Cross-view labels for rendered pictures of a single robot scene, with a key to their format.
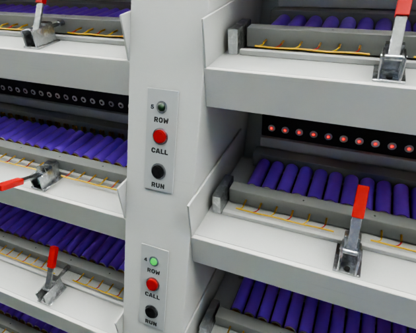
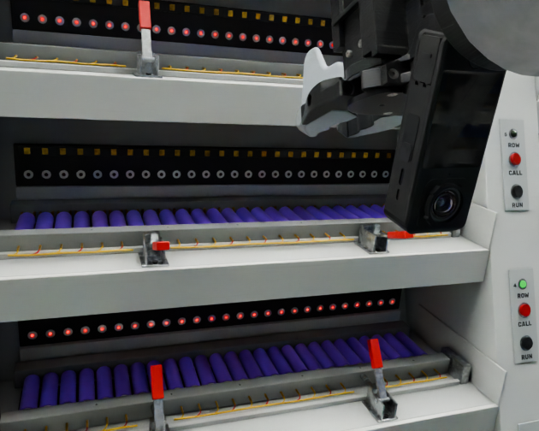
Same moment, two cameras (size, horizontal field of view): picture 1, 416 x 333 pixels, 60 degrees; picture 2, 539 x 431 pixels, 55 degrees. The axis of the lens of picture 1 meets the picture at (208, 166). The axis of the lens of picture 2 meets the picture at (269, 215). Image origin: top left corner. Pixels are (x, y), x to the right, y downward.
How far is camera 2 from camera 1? 79 cm
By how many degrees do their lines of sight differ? 44
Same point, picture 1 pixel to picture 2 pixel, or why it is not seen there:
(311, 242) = not seen: outside the picture
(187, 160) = (536, 176)
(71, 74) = not seen: hidden behind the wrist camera
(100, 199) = (444, 246)
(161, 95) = (511, 124)
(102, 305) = (435, 393)
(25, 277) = (322, 414)
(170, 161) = (524, 180)
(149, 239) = (514, 262)
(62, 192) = (404, 250)
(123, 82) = not seen: hidden behind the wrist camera
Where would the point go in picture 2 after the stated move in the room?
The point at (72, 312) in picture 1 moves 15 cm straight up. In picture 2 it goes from (424, 410) to (417, 289)
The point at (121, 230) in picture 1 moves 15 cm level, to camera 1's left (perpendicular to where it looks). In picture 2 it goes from (478, 268) to (411, 278)
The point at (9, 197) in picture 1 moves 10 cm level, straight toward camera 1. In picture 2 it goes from (334, 279) to (422, 278)
